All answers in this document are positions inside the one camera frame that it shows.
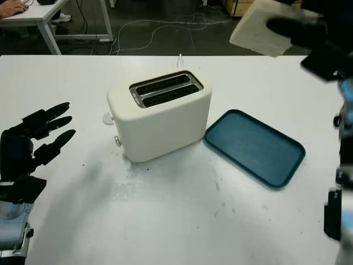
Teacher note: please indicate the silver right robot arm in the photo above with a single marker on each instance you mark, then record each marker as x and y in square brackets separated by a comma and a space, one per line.
[346, 215]

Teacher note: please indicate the person's hand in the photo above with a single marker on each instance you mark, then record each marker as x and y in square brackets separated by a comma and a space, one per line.
[11, 8]

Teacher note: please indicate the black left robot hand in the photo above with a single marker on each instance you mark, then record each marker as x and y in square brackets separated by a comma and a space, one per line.
[16, 154]

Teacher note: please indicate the slice of white bread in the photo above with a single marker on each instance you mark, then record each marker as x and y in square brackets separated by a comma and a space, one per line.
[253, 30]

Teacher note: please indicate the teal plastic tray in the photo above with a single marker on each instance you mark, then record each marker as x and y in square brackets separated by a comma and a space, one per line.
[253, 149]

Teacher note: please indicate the stacked wooden crates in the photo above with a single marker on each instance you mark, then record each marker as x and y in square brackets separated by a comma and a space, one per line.
[237, 7]

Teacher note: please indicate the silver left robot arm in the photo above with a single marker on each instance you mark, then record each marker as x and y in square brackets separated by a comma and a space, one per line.
[11, 229]

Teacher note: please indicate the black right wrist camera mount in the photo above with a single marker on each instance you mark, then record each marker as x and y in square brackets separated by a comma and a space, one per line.
[322, 67]

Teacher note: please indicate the white desk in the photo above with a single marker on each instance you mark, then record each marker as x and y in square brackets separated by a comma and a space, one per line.
[33, 13]

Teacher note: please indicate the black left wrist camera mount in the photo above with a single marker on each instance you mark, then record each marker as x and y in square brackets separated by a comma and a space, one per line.
[24, 189]

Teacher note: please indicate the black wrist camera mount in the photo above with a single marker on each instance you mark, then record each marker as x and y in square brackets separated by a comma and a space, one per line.
[24, 189]
[322, 67]

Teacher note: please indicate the white shoe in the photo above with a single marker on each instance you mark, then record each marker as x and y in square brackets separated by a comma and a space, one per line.
[62, 18]

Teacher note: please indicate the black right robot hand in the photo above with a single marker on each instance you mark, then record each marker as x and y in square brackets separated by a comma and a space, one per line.
[317, 33]

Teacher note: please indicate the white toaster lever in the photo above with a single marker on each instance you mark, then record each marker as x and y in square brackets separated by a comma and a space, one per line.
[107, 118]

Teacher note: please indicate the cream two-slot toaster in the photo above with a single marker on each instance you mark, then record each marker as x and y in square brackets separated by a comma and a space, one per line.
[165, 124]

